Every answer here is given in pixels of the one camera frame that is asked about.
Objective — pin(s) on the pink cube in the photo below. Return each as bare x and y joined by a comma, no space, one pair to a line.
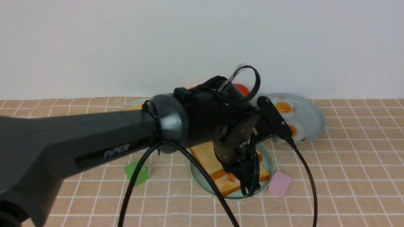
279,184

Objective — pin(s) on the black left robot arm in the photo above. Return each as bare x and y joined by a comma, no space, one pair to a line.
37,154

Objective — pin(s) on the grey-blue egg plate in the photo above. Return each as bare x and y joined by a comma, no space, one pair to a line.
307,114

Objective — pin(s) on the toast slice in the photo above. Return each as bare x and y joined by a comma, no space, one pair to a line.
133,106
205,156
228,183

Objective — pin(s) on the blue bread plate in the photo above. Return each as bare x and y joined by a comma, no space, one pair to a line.
138,101

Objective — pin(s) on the red pomegranate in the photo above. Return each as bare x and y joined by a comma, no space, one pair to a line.
243,89

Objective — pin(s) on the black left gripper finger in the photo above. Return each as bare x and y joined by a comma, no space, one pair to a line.
249,176

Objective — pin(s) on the fried egg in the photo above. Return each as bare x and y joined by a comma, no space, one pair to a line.
284,107
298,132

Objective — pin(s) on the front fried egg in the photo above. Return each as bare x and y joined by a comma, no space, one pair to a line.
298,132

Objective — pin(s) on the checkered peach tablecloth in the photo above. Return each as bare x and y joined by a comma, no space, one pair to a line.
357,165

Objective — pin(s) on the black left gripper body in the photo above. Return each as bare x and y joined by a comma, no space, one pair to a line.
234,150

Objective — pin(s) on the green cube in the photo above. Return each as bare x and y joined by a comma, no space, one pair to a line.
142,176

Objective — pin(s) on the back fried egg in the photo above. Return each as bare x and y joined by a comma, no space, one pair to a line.
284,107

